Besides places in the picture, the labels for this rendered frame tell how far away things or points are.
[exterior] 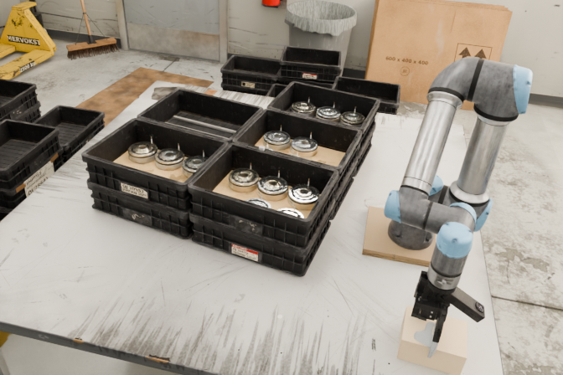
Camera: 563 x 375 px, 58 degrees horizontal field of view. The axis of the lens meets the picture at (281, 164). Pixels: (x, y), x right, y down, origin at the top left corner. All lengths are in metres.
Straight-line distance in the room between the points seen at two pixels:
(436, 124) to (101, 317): 1.04
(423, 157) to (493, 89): 0.25
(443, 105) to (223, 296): 0.81
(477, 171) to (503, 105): 0.22
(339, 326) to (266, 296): 0.23
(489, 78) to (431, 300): 0.58
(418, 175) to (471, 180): 0.28
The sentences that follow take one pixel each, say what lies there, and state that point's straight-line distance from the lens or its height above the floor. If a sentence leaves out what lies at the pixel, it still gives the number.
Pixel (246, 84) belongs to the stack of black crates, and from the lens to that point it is 3.52.
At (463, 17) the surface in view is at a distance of 4.42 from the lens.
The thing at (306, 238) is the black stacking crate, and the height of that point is 0.85.
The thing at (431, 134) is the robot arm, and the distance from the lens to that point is 1.36.
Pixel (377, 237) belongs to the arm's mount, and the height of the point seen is 0.73.
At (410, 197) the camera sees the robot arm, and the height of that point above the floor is 1.09.
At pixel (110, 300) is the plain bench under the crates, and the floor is 0.70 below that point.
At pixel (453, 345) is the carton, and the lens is 1.43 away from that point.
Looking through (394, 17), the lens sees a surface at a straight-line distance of 4.38.
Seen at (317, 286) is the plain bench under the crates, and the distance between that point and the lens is 1.58.
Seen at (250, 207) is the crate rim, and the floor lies 0.92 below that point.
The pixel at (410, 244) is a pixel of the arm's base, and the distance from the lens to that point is 1.71.
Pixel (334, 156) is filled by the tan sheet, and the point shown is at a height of 0.83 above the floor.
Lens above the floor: 1.83
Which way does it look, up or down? 33 degrees down
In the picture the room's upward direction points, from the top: 3 degrees clockwise
